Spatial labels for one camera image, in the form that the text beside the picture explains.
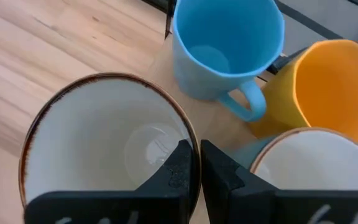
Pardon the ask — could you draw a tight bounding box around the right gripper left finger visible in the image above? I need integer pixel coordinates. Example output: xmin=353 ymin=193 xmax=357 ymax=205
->
xmin=24 ymin=139 xmax=199 ymax=224

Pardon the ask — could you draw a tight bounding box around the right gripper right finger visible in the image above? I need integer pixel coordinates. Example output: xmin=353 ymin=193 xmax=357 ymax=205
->
xmin=200 ymin=139 xmax=358 ymax=224

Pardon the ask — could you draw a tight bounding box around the teal mug brown rim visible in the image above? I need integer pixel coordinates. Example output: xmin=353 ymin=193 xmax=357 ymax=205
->
xmin=231 ymin=126 xmax=358 ymax=191

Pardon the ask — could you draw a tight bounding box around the large mustard yellow mug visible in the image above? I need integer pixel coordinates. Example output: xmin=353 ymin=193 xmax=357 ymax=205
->
xmin=18 ymin=72 xmax=202 ymax=215

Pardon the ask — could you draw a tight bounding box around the small plain yellow mug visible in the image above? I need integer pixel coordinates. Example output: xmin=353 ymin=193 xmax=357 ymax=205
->
xmin=249 ymin=39 xmax=358 ymax=152

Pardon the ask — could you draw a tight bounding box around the light blue mug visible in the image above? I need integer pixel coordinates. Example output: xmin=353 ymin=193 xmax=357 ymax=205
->
xmin=172 ymin=0 xmax=286 ymax=123

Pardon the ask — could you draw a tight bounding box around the black aluminium table frame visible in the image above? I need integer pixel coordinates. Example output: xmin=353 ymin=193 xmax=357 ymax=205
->
xmin=140 ymin=0 xmax=171 ymax=13

